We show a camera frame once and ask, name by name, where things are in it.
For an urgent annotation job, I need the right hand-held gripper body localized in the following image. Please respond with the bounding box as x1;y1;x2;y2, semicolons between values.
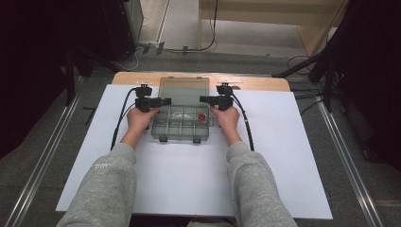
216;79;244;112

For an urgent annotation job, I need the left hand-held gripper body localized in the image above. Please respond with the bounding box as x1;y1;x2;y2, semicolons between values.
134;80;159;114

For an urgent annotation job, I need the clear plastic compartment box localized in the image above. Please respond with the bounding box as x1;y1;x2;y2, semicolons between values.
150;76;212;145

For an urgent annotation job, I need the person's left hand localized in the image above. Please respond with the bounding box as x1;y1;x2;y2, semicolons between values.
121;107;162;148

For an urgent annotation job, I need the person's right hand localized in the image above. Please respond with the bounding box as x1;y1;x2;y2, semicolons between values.
209;105;243;148

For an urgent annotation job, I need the wooden table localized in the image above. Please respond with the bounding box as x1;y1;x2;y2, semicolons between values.
112;71;291;93

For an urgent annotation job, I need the white table board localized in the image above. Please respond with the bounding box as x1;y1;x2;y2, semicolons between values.
55;83;334;220

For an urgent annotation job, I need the dark cabinet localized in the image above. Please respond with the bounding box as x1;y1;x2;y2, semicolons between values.
100;0;145;63

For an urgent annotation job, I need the black metal stand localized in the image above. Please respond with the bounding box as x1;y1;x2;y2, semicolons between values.
272;51;335;113
63;46;121;107

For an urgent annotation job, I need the light wooden furniture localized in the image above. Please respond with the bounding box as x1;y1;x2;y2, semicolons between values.
198;0;349;58

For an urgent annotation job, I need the dark curtain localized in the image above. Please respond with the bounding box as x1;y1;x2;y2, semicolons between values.
327;0;401;171
0;0;107;159

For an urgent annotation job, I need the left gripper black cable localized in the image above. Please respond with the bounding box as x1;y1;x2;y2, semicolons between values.
110;88;138;151

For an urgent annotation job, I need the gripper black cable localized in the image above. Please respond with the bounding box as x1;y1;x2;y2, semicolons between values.
231;94;255;152
110;88;138;151

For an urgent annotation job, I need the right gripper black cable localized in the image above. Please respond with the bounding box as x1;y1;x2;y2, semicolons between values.
231;94;255;152

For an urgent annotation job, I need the white floor cable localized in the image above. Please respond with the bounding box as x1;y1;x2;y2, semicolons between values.
113;15;153;72

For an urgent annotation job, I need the black floor cable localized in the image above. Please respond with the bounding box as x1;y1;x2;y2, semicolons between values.
164;0;219;53

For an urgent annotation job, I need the bundle of black floor cables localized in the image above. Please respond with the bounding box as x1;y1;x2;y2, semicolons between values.
291;87;326;115

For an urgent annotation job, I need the aluminium floor rail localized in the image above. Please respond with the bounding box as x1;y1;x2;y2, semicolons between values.
316;94;384;227
3;75;86;227

